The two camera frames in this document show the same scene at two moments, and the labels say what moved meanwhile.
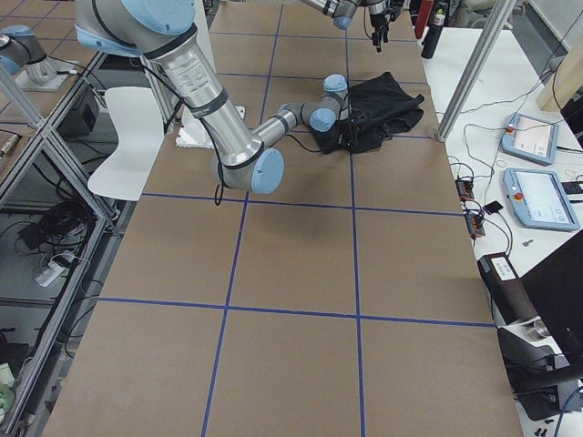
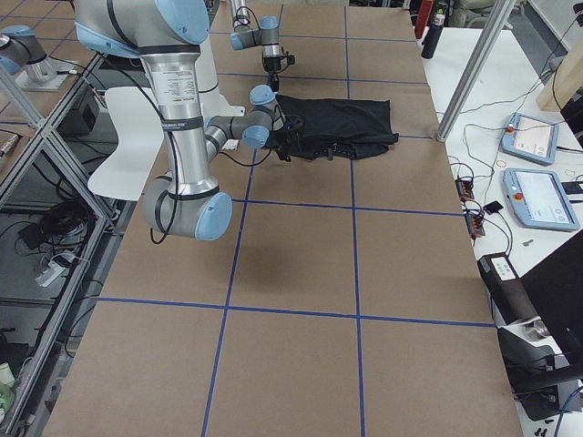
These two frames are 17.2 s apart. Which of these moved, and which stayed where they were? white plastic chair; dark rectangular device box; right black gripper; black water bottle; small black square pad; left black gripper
Moved: left black gripper; right black gripper
Stayed: dark rectangular device box; white plastic chair; black water bottle; small black square pad
